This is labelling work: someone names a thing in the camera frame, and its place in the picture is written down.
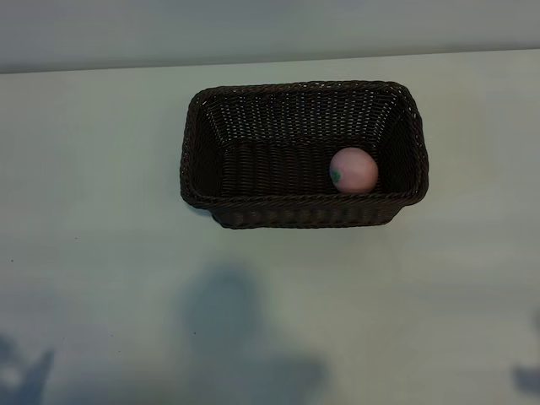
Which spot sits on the dark brown wicker basket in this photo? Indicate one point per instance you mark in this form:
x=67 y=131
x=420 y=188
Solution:
x=274 y=126

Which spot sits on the pink toy peach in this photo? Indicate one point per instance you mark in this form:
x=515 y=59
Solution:
x=356 y=169

